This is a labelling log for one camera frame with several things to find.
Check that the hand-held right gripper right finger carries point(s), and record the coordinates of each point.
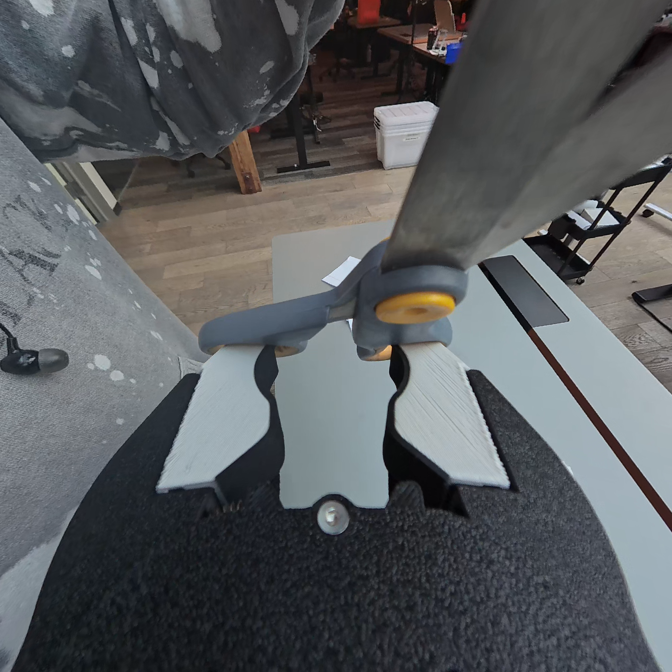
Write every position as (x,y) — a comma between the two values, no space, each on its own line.
(446,414)

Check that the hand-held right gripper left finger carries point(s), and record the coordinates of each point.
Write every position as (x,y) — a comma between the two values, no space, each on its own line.
(220,425)

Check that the grey scissors with yellow pivot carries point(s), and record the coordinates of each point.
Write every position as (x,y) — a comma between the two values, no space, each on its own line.
(472,157)

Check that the person's left forearm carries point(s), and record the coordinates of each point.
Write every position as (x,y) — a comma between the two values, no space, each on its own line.
(157,78)

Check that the grey desk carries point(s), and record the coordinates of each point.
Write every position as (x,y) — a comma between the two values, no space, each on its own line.
(330,420)

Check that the grey spattered sweatshirt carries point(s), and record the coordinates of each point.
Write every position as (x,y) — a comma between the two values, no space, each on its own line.
(63,420)

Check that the small white paper piece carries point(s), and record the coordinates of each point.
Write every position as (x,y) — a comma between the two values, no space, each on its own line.
(341,270)

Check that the black rolling cart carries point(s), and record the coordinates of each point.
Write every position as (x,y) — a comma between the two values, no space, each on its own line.
(603,225)

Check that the white plastic storage bin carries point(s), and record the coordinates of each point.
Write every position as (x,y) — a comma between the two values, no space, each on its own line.
(404,134)

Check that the wooden work table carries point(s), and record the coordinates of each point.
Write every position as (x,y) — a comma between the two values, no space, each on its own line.
(372,22)
(420,38)

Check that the wooden post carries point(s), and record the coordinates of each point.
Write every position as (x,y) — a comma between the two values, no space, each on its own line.
(245,162)

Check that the black table leg frame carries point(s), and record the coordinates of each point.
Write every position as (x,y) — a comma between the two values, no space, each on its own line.
(302,131)

